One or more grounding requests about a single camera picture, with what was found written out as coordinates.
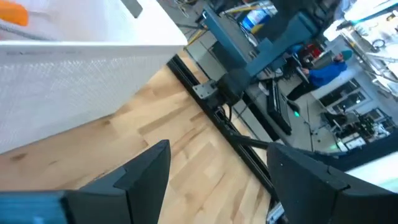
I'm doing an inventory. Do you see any white perforated plastic basket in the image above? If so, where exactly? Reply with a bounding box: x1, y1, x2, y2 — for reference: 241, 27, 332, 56
0, 0, 189, 155

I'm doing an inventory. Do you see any black table frame rail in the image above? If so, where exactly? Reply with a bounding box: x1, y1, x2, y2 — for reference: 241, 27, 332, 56
166, 55, 280, 202

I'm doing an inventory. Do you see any orange pill bottle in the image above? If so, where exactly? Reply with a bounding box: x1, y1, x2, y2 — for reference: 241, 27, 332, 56
0, 0, 30, 27

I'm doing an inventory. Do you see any blue and white bottle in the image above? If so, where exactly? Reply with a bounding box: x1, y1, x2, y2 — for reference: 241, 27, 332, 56
241, 6, 269, 32

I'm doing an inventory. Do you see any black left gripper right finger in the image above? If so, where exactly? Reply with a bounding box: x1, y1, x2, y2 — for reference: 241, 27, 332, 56
266, 142, 398, 224

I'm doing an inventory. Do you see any grey metal bracket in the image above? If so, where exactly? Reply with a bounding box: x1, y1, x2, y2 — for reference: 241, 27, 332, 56
192, 80, 218, 101

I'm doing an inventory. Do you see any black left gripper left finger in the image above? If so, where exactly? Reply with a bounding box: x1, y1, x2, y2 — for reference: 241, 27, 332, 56
63, 139, 172, 224

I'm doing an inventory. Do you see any person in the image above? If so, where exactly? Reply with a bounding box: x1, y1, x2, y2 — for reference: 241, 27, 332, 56
300, 49, 354, 89

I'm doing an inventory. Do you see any flat black device with light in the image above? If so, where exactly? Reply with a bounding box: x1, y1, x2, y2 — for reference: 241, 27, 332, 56
266, 78, 302, 136

